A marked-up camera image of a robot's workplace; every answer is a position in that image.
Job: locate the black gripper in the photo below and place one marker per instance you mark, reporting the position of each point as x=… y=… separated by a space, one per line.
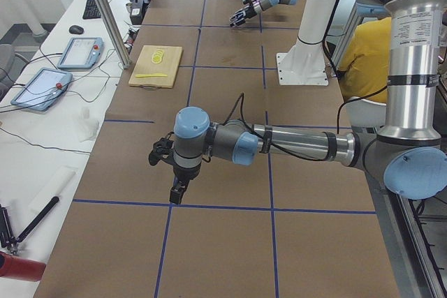
x=184 y=172
x=248 y=10

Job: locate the bamboo cutting board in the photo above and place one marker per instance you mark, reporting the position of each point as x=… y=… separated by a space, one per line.
x=169 y=66

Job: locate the black box device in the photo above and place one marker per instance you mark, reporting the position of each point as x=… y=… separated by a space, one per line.
x=137 y=11

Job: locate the yellow plastic knife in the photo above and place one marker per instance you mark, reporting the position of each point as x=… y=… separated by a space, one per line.
x=148 y=75

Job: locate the crumpled white tissue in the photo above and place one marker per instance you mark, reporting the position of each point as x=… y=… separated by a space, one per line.
x=86 y=127

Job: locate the person in yellow shirt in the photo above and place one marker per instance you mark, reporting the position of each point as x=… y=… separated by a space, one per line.
x=365 y=64

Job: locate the white chair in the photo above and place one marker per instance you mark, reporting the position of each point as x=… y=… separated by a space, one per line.
x=366 y=113

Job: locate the black keyboard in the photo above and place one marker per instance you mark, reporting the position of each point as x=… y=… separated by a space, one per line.
x=91 y=10

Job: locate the far blue teach pendant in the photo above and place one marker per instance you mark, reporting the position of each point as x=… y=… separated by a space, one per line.
x=81 y=53

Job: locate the blue teach pendant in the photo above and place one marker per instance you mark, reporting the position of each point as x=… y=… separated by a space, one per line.
x=43 y=89
x=81 y=53

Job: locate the black computer mouse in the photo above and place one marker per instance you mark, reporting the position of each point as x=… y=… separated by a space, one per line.
x=76 y=29

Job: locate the near blue teach pendant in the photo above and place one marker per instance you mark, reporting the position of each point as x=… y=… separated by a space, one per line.
x=43 y=89

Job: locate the black handheld tool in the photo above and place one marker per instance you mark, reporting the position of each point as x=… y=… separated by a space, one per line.
x=8 y=239

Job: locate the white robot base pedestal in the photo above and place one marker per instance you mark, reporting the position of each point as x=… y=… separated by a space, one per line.
x=304 y=63

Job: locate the aluminium frame post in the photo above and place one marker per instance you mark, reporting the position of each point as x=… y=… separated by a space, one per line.
x=113 y=32

